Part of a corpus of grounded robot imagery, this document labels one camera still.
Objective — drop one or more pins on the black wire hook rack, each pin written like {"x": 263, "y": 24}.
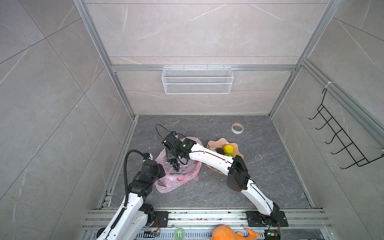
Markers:
{"x": 340, "y": 134}

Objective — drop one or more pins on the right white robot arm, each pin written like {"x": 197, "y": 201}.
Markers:
{"x": 238, "y": 178}

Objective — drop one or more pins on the beige flower-shaped plate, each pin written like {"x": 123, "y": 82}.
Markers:
{"x": 212, "y": 145}

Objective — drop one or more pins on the white wire mesh basket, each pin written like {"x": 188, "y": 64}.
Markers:
{"x": 197, "y": 80}

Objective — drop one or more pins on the dark purple grape bunch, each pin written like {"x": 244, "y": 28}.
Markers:
{"x": 175, "y": 163}

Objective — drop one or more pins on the white tape roll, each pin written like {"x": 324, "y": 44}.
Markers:
{"x": 237, "y": 128}

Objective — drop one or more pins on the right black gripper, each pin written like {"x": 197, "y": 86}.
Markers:
{"x": 168, "y": 154}

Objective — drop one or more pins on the orange plush toy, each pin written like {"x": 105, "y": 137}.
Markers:
{"x": 224, "y": 232}

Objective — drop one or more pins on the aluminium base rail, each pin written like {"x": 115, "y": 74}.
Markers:
{"x": 293, "y": 224}

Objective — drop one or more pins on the dark avocado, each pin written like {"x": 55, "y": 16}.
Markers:
{"x": 220, "y": 151}

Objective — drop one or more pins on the yellow lemon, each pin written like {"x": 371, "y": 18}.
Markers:
{"x": 228, "y": 149}

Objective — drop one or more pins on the pink plastic bag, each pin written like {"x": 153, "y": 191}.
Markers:
{"x": 174, "y": 179}

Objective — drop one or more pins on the green tape roll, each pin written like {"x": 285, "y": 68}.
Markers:
{"x": 179, "y": 234}

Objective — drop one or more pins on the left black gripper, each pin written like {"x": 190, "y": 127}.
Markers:
{"x": 159, "y": 168}

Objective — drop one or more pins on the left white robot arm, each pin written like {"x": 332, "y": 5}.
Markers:
{"x": 133, "y": 214}

